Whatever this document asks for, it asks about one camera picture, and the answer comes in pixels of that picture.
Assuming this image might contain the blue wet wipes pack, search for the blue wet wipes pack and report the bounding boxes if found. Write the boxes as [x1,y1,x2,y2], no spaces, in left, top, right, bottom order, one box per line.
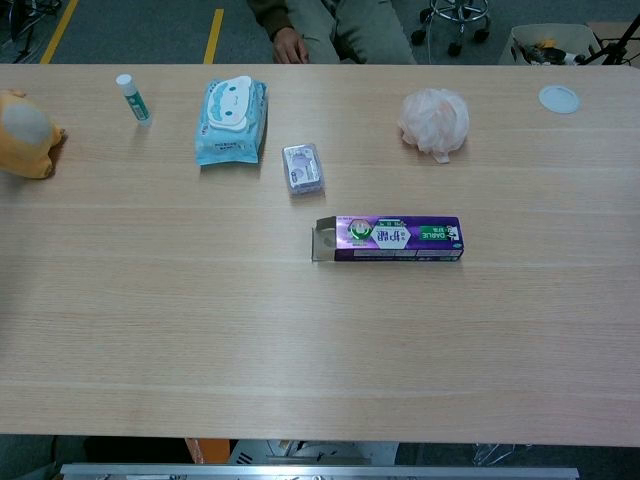
[193,75,269,168]

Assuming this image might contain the chrome stool base with casters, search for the chrome stool base with casters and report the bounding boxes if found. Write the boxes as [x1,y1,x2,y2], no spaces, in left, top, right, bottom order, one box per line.
[410,0,492,57]

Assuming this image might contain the bystander khaki trouser legs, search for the bystander khaki trouser legs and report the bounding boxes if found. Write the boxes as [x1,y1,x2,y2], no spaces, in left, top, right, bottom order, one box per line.
[287,0,418,65]

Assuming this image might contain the white box with items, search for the white box with items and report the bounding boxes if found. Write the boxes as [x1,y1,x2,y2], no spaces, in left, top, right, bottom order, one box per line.
[498,23,609,66]

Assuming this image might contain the pink mesh bath sponge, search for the pink mesh bath sponge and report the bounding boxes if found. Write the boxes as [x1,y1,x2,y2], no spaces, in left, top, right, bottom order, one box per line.
[397,88,471,165]

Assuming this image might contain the yellow black tool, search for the yellow black tool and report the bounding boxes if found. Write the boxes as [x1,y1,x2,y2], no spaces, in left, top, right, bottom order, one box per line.
[519,38,569,65]

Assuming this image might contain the aluminium profile rail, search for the aluminium profile rail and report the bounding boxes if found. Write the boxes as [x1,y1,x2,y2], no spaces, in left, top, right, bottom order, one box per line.
[59,462,580,480]

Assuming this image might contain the small clear plastic packet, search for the small clear plastic packet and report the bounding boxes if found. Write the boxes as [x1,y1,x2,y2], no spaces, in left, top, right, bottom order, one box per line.
[281,142,326,198]

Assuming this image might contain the orange panel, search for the orange panel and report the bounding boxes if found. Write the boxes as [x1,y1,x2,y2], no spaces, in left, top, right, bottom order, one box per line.
[184,438,231,465]

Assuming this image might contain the yellow plush toy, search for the yellow plush toy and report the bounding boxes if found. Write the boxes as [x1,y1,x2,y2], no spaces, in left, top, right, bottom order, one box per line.
[0,88,67,180]

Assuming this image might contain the white green lip balm stick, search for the white green lip balm stick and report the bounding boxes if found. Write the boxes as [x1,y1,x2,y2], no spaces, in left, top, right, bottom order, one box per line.
[115,73,153,128]

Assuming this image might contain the bystander bare hand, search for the bystander bare hand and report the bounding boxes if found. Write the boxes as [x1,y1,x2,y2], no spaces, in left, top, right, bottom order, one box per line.
[272,24,310,65]

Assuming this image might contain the black metal frame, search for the black metal frame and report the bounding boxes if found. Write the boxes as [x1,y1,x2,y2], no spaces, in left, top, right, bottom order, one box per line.
[0,0,64,64]

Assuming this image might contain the black tripod stand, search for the black tripod stand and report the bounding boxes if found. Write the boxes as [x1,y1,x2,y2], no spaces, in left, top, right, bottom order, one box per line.
[582,12,640,66]

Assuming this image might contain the purple toothpaste tube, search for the purple toothpaste tube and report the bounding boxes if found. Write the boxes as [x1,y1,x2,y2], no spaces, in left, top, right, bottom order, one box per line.
[310,215,464,263]

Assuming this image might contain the bystander dark sleeved forearm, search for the bystander dark sleeved forearm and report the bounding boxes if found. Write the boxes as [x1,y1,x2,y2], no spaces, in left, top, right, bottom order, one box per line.
[246,0,296,42]

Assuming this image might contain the white round table grommet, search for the white round table grommet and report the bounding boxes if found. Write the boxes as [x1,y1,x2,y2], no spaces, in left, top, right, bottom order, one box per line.
[538,84,582,115]

